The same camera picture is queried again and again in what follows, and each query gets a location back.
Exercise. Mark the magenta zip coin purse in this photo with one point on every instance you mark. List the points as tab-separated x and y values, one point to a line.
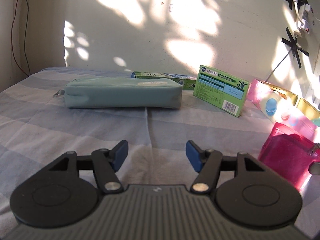
289	154

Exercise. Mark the teal plush bear toy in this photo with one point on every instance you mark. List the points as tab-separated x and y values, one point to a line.
316	121

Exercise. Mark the teal fabric pencil case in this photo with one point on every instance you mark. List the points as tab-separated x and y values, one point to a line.
121	92

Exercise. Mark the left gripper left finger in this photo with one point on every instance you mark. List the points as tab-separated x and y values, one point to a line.
106	163

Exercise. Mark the green medicine box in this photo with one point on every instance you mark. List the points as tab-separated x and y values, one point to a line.
221	89

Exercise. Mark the white power strip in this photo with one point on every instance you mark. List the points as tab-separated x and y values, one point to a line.
304	20

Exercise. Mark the pink macaron biscuit tin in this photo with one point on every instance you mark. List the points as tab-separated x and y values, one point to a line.
284	106

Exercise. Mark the striped blue bed sheet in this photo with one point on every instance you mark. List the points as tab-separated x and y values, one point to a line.
37	127

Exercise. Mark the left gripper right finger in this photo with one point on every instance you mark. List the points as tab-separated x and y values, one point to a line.
207	164

